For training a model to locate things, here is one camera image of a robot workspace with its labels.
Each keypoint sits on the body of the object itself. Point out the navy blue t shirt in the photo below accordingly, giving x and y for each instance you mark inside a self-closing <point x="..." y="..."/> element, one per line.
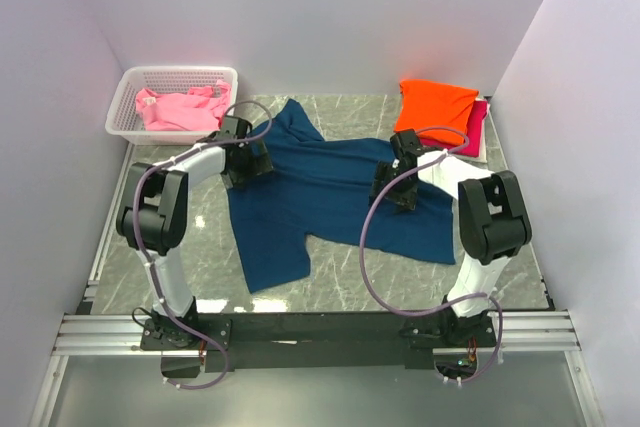
<point x="321" y="188"/>

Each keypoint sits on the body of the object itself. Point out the folded orange t shirt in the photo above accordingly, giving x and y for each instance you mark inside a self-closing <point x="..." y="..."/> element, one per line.
<point x="435" y="110"/>

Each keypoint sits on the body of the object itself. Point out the pink t shirt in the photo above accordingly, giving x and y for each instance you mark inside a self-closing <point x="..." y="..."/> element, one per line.
<point x="199" y="109"/>

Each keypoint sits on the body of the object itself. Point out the folded white t shirt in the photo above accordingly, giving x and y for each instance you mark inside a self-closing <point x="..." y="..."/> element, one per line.
<point x="482" y="154"/>

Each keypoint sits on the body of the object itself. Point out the white perforated plastic basket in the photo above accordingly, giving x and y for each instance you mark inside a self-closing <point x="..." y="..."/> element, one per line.
<point x="122" y="118"/>

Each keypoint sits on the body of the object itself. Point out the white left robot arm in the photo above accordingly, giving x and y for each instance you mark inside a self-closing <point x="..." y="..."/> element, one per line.
<point x="153" y="213"/>

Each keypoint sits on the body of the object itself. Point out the aluminium extrusion rail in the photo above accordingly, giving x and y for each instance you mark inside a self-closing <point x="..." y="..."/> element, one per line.
<point x="113" y="335"/>

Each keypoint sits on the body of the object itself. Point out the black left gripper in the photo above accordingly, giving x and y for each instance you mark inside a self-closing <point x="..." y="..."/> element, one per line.
<point x="258" y="165"/>

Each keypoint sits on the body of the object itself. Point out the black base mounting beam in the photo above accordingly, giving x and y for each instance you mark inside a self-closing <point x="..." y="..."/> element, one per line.
<point x="306" y="340"/>

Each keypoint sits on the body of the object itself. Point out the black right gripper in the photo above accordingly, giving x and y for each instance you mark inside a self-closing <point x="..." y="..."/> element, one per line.
<point x="383" y="171"/>

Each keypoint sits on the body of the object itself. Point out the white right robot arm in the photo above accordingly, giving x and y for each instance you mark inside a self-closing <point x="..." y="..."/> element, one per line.
<point x="493" y="226"/>

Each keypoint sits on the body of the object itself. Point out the folded magenta t shirt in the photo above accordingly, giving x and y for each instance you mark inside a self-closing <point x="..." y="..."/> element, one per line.
<point x="475" y="134"/>

